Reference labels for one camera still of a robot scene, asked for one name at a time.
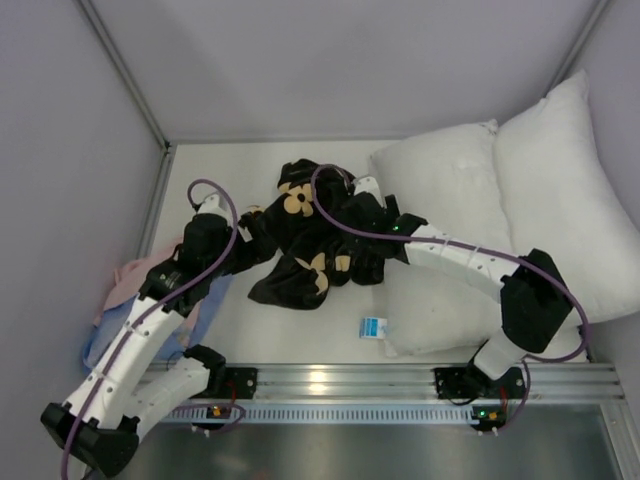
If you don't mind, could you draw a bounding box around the slotted grey cable duct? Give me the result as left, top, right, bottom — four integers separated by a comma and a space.
164, 403, 501, 426

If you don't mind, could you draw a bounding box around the pink cloth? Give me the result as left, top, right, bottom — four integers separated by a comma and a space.
102, 237, 183, 311

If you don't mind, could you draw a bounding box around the right aluminium frame post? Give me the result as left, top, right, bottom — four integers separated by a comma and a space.
543, 0, 616, 96

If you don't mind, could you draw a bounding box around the large white pillow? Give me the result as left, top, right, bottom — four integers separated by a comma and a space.
493, 71, 639, 324

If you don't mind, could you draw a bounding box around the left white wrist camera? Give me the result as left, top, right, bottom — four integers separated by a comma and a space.
197, 193, 253, 242

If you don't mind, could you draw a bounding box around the aluminium frame post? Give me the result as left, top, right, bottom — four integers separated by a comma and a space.
74, 0, 171, 152
543, 0, 616, 96

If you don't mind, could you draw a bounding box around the black floral pillowcase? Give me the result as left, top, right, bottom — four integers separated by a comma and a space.
248, 159, 386, 311

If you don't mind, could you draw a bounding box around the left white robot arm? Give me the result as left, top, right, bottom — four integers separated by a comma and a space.
41, 207, 258, 479

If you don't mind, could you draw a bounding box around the blue patterned cloth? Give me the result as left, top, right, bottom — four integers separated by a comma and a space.
81, 274, 235, 369

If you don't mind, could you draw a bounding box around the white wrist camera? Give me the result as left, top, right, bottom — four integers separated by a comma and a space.
352, 175, 382, 202
197, 193, 253, 242

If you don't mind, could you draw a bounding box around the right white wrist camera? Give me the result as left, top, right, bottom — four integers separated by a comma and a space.
352, 175, 382, 202

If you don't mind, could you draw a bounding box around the left aluminium frame post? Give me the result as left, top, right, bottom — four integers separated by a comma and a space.
74, 0, 171, 152

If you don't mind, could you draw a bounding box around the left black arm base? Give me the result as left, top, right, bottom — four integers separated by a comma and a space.
195, 366, 259, 400

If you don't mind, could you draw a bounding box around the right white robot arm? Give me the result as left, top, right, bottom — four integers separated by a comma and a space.
338, 192, 575, 384

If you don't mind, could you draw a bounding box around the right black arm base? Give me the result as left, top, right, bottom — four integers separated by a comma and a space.
433, 365, 526, 405

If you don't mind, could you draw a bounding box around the aluminium mounting rail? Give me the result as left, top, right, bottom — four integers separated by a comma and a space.
134, 363, 626, 401

